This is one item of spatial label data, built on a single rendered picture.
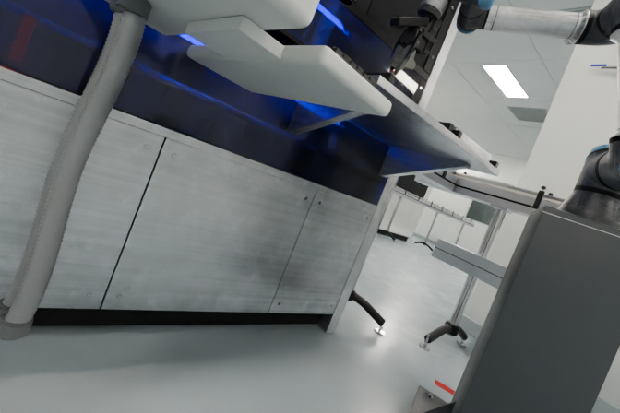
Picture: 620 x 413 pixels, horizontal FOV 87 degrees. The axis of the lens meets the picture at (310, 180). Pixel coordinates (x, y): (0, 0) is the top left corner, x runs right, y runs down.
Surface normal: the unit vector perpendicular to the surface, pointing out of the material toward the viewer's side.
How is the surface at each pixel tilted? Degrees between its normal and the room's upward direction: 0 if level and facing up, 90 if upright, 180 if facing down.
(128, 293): 90
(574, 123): 90
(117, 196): 90
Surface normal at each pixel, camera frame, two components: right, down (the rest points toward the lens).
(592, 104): -0.73, -0.27
